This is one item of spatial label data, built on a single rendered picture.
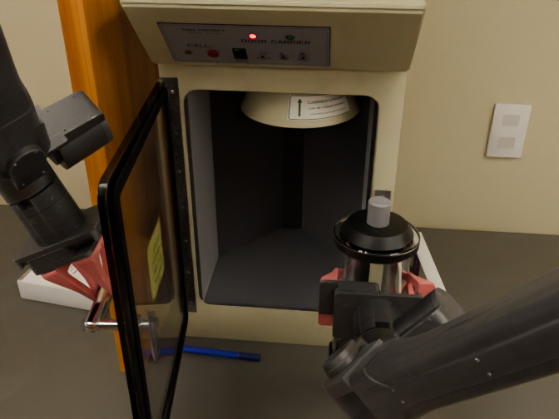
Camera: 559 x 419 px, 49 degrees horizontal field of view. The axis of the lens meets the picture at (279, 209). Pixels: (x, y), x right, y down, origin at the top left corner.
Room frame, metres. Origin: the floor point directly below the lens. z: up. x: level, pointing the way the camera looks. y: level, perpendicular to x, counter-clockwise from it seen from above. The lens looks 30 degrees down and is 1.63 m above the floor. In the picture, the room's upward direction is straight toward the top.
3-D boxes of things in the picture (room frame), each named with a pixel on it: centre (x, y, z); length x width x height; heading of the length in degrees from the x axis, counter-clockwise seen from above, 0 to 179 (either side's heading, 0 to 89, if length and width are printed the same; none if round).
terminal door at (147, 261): (0.61, 0.15, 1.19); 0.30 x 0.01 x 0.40; 0
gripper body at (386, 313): (0.54, -0.11, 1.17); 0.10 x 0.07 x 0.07; 86
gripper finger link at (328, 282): (0.61, -0.09, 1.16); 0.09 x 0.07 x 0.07; 176
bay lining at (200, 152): (0.89, -0.01, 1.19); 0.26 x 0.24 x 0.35; 84
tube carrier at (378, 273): (0.65, -0.12, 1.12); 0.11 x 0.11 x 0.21
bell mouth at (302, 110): (0.86, -0.03, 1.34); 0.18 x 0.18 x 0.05
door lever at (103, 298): (0.54, 0.18, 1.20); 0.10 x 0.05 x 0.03; 0
